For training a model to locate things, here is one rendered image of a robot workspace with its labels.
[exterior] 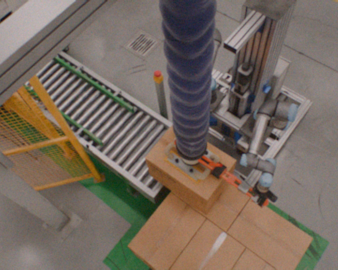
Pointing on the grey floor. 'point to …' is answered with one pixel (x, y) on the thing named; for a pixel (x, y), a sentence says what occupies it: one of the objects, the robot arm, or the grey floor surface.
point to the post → (161, 96)
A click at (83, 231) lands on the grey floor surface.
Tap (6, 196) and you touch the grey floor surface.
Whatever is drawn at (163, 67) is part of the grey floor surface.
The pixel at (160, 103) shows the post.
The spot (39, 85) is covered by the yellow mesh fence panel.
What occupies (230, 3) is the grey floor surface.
